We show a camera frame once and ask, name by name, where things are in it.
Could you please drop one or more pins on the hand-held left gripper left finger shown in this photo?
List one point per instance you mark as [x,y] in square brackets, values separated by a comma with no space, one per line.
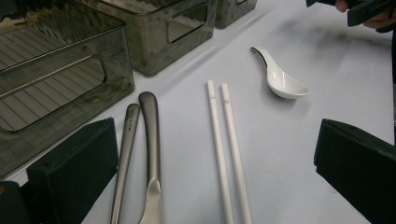
[74,168]

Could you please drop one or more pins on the smoky transparent plastic bin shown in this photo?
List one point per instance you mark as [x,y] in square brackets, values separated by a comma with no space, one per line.
[62,40]
[149,46]
[230,14]

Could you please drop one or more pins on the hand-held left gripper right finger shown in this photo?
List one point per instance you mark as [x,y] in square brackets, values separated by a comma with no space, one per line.
[361,165]

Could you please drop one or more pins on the white ceramic spoon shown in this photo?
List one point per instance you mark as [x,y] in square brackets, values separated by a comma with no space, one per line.
[283,84]

